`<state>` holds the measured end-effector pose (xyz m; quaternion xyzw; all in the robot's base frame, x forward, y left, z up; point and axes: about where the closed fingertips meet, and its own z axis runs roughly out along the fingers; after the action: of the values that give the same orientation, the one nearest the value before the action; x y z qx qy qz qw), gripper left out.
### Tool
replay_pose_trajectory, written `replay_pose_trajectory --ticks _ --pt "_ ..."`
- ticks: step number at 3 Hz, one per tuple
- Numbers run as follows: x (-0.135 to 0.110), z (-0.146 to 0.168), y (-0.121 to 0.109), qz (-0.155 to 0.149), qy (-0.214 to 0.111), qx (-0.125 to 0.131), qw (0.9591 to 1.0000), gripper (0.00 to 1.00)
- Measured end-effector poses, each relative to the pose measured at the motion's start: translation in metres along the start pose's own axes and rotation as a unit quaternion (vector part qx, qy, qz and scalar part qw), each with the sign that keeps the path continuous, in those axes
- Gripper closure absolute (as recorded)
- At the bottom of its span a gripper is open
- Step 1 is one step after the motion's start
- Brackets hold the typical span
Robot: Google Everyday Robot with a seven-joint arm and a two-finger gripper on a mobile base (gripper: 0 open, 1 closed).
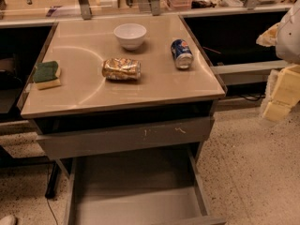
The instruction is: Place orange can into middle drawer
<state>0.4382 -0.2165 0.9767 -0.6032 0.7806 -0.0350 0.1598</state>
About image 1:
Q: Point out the white ceramic bowl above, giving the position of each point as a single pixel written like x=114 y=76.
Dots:
x=130 y=35

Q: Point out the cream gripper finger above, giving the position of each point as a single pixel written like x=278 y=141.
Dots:
x=282 y=93

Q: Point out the white shoe tip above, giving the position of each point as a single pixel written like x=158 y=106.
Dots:
x=8 y=220

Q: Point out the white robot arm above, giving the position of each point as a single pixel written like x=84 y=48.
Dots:
x=285 y=37

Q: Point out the grey top drawer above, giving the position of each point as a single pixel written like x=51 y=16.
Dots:
x=125 y=138

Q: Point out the open grey middle drawer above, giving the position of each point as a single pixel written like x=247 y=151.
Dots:
x=145 y=187

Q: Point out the green and yellow sponge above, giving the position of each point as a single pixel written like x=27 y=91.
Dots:
x=47 y=75

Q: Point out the blue pepsi can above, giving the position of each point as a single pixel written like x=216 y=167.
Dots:
x=181 y=54

